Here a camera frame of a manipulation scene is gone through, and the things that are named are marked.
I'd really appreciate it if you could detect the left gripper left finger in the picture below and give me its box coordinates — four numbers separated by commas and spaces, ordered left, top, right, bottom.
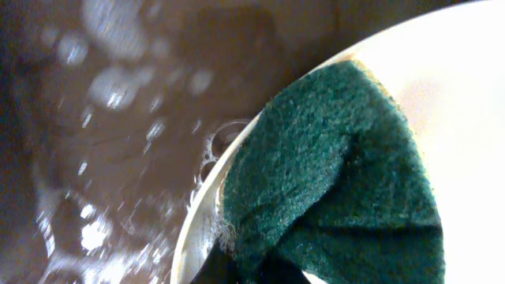
195, 241, 246, 284

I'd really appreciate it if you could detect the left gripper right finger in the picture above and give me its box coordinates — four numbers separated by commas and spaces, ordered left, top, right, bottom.
259, 254, 310, 284

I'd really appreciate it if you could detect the large brown serving tray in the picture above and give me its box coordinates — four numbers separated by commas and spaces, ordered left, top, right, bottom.
1, 0, 447, 283

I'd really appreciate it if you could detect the white plate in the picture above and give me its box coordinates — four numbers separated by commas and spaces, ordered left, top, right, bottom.
170, 1, 504, 283

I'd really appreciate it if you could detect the green and yellow sponge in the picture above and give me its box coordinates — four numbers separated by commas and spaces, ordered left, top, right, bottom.
222, 61, 445, 284

